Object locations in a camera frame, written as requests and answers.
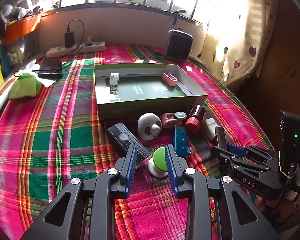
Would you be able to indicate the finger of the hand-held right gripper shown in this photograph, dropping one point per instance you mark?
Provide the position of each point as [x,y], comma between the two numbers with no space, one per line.
[236,149]
[225,157]

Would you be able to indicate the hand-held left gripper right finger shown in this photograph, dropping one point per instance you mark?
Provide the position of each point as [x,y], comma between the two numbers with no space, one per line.
[170,172]

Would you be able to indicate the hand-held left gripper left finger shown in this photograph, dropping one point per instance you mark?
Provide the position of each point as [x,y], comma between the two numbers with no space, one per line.
[131,170]

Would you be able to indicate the green and white knob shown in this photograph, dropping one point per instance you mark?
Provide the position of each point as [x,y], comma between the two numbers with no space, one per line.
[160,158]

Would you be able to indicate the white panda toy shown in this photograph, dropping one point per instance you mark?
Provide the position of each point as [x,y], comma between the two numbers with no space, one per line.
[148,126]

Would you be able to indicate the green cardboard box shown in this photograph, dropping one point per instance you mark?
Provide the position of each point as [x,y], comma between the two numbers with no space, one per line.
[145,92]

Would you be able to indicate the person's right hand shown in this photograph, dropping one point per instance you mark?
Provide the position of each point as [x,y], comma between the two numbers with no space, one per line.
[260,201]

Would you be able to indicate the black remote control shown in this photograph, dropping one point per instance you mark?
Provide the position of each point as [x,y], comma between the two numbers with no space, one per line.
[126,140]

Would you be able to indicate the white power adapter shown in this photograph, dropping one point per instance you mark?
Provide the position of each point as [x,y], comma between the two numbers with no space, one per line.
[210,128]

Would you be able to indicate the blue usb device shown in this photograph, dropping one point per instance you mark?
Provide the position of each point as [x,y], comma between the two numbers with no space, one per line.
[180,140]

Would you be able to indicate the pink tape measure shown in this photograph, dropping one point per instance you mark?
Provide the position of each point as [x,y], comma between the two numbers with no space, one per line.
[172,118]

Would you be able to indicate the plaid blanket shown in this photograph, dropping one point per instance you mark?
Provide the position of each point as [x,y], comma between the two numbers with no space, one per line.
[52,142]

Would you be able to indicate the pink oblong case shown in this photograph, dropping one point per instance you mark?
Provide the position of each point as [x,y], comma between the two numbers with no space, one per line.
[169,78]

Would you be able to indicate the small grey heater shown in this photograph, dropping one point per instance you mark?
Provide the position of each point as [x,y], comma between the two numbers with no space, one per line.
[178,45]

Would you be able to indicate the heart print curtain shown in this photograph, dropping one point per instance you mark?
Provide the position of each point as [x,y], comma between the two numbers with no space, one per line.
[237,30]

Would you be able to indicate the black smartphone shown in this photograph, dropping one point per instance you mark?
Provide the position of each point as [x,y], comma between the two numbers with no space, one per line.
[50,67]

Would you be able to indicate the beige power strip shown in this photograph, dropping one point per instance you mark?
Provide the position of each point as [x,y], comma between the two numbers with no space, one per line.
[75,48]

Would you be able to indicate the green tissue pack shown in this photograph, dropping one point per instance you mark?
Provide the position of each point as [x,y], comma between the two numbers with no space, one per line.
[25,86]

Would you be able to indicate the grey plug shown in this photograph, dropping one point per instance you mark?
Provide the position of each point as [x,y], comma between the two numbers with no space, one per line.
[90,40]

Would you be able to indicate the black charger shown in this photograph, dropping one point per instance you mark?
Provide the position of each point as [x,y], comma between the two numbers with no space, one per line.
[69,39]

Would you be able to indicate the clear picture storage box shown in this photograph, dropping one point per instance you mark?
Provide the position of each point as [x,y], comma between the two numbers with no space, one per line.
[17,52]

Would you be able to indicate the orange storage box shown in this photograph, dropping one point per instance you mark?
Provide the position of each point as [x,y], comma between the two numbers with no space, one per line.
[21,28]

